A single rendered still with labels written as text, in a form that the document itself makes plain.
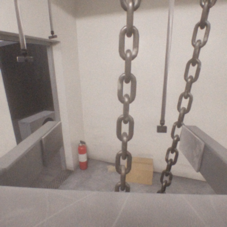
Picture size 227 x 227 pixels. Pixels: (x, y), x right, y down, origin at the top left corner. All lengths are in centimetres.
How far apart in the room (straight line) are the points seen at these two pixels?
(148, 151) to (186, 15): 198
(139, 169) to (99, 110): 114
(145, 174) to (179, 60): 168
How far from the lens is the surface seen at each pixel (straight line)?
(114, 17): 255
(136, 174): 257
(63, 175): 291
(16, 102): 630
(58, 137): 16
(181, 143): 17
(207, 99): 244
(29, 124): 358
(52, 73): 244
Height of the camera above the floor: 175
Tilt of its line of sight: 18 degrees down
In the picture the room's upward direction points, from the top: 1 degrees counter-clockwise
